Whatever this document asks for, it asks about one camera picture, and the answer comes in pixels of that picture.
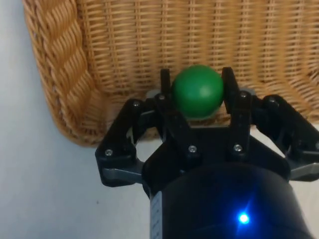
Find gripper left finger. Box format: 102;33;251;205
95;68;203;187

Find green ball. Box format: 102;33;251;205
171;64;224;120

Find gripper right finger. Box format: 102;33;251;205
221;66;319;182

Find brown wicker basket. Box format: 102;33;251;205
22;0;319;149

